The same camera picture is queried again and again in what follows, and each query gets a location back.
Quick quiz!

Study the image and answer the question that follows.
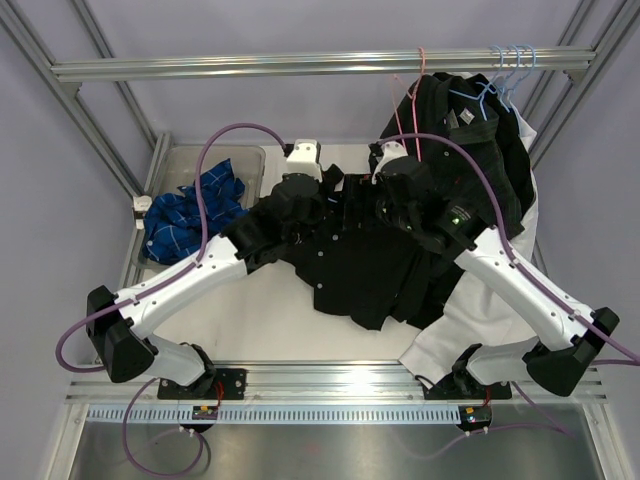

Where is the pink wire hanger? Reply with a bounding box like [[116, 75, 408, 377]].
[[392, 47, 429, 161]]

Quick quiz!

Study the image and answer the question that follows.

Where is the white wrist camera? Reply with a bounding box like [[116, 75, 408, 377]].
[[286, 139, 322, 181], [369, 141, 407, 177]]

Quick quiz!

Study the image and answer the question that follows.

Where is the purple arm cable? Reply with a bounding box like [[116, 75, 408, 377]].
[[54, 124, 294, 474], [377, 132, 640, 366]]

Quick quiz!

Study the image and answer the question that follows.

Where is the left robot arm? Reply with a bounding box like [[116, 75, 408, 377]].
[[86, 173, 327, 399]]

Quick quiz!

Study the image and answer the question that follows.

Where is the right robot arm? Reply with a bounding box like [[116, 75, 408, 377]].
[[372, 155, 619, 397]]

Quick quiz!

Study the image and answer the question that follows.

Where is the right aluminium frame post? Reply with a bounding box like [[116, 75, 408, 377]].
[[522, 1, 639, 168]]

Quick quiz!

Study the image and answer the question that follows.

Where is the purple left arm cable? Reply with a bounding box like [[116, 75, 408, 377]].
[[54, 124, 294, 474]]

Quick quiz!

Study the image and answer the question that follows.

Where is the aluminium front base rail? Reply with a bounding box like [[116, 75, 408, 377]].
[[64, 361, 608, 404]]

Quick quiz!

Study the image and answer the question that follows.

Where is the blue plaid shirt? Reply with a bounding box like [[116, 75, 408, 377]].
[[141, 159, 248, 266]]

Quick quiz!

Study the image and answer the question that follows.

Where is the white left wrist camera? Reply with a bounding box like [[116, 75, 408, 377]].
[[286, 139, 322, 181]]

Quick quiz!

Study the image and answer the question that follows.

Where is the white slotted cable duct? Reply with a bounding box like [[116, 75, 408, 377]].
[[86, 404, 461, 425]]

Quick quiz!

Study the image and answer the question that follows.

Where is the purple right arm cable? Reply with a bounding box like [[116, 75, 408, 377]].
[[377, 132, 640, 366]]

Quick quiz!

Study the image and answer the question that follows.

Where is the aluminium hanging rail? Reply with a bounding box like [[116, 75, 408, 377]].
[[53, 46, 591, 83]]

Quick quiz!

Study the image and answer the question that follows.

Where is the white shirt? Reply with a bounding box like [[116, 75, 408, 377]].
[[397, 107, 546, 381]]

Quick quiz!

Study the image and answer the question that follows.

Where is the black shirt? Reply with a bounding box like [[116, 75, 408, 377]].
[[280, 167, 450, 330]]

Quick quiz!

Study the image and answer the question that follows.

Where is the dark pinstriped shirt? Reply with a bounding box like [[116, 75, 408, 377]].
[[381, 72, 535, 239]]

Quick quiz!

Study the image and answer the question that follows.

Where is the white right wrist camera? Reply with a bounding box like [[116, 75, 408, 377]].
[[369, 141, 407, 177]]

